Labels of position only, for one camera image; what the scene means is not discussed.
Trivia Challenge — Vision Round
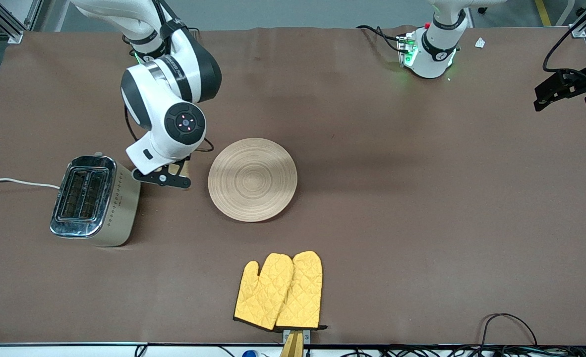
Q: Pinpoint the round light wooden plate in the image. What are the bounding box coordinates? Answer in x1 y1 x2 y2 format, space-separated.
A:
208 138 298 223

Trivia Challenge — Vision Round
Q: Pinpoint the black cable bundle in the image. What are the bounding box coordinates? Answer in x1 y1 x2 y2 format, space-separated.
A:
305 345 586 357

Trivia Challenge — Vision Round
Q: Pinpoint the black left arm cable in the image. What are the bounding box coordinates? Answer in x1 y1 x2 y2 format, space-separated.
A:
542 0 586 80

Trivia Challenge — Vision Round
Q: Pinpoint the silver two-slot toaster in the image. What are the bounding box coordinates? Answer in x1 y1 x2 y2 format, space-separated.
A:
50 152 141 247

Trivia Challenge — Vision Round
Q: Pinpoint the yellow quilted oven mitt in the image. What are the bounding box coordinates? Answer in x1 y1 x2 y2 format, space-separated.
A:
233 253 294 332
275 250 328 331

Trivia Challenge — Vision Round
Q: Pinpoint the looped black cable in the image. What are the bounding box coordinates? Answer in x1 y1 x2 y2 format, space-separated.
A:
479 313 539 348

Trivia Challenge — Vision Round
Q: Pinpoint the black left base cable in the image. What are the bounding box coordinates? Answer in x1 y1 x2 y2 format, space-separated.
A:
356 25 404 53

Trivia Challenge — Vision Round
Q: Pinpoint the grey metal bracket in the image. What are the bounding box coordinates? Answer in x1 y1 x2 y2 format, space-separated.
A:
282 328 312 344

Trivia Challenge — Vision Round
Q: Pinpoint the brown table cover sheet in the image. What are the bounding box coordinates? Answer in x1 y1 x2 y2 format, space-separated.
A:
0 25 586 346

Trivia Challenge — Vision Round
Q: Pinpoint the white toaster power cord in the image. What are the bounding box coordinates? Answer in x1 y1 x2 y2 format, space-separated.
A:
0 178 61 190

